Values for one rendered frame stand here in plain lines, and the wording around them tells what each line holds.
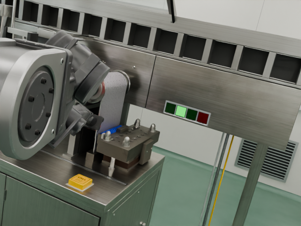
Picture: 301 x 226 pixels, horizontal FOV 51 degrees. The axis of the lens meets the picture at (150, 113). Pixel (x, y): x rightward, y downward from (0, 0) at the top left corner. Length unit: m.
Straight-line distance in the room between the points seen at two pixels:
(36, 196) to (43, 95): 1.12
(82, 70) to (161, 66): 1.18
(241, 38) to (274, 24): 2.34
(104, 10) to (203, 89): 0.71
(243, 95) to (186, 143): 2.68
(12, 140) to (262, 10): 3.73
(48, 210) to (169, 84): 0.84
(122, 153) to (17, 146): 1.11
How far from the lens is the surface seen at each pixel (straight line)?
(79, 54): 0.53
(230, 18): 3.98
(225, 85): 1.60
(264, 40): 1.58
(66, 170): 1.45
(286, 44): 1.58
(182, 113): 1.66
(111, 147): 1.45
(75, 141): 1.55
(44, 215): 1.49
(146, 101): 1.73
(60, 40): 0.54
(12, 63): 0.35
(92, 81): 0.52
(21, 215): 1.58
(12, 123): 0.32
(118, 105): 1.65
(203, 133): 4.11
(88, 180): 1.33
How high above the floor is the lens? 1.56
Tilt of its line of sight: 14 degrees down
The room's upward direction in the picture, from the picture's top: 12 degrees clockwise
